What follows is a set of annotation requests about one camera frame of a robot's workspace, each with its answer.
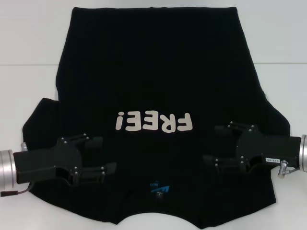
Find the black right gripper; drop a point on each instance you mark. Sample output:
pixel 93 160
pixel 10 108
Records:
pixel 263 148

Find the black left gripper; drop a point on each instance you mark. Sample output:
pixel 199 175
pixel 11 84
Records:
pixel 48 158

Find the black shirt with FREE print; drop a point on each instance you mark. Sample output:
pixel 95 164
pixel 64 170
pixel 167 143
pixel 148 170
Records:
pixel 153 72

